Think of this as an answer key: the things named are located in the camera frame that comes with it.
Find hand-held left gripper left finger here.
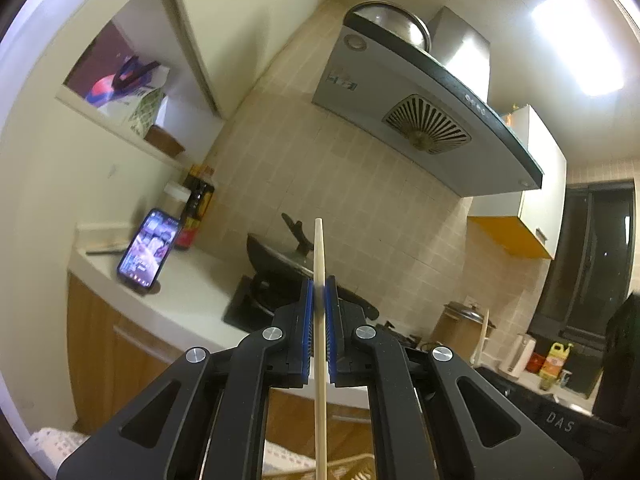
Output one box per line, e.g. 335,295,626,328
57,279,315,480

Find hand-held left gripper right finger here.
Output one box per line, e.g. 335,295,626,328
326,276,584,480

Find wooden chopstick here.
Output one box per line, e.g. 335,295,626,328
314,218,329,480
471,309,491,367

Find yellow oil bottle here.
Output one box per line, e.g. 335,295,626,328
539,342,574,391

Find black gas stove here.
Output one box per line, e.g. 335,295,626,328
222,275,426,352

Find black wok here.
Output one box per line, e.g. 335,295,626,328
246,234,382,322

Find white electric kettle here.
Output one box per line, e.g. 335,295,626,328
498,334,537,380

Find glass wok lid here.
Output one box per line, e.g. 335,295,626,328
248,212,319,281

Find brown rice cooker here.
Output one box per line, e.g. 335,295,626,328
431,301,497,361

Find dark window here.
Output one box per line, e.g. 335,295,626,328
530,180,637,356

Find dark soy sauce bottle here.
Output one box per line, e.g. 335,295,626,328
174,183,215,251

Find black smartphone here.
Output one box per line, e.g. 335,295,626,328
116,208,182,291

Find jar with white lid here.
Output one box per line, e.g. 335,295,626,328
162,183,191,219

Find wooden base cabinet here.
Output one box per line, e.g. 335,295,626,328
66,272,374,461

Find brown box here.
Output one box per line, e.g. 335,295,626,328
145,125,186,156

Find grey range hood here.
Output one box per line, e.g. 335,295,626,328
311,6,544,197

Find white lace cloth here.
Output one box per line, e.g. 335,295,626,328
27,426,92,477

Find white shopping bag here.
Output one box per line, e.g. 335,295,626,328
95,55,169,139

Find metal bowl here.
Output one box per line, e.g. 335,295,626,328
350,1,432,54

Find ceiling light panel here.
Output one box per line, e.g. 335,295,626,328
530,0,629,97

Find wire dish rack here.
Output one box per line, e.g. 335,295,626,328
327,452,376,480

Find white and yellow wall cabinet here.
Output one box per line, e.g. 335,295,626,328
467,105,568,260

